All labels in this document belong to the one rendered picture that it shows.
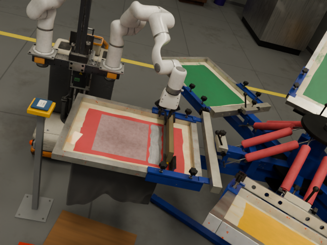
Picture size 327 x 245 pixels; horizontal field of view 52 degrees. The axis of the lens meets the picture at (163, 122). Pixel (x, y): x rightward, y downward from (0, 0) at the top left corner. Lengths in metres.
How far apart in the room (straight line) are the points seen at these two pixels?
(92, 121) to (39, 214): 0.98
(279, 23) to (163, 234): 5.46
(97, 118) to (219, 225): 1.33
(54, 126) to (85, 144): 1.19
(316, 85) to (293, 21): 4.59
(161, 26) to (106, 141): 0.69
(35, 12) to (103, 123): 0.72
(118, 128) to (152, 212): 1.07
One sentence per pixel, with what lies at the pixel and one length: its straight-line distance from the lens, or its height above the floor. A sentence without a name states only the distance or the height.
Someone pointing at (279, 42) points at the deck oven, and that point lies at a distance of 7.50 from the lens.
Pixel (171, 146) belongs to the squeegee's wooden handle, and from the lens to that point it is 1.83.
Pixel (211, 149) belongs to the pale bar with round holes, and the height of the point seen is 1.04.
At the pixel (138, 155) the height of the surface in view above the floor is 0.96.
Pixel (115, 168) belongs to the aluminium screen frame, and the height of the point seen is 0.97.
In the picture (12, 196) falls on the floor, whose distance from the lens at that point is 2.84.
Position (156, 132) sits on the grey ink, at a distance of 2.05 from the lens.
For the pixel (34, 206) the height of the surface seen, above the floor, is 0.04.
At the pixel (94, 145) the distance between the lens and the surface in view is 1.86.
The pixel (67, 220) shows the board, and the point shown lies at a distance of 2.68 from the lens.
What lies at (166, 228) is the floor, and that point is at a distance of 2.81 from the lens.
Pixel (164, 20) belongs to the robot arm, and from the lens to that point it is 1.80.
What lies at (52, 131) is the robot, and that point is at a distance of 2.97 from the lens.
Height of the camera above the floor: 2.18
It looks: 35 degrees down
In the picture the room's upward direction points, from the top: 18 degrees clockwise
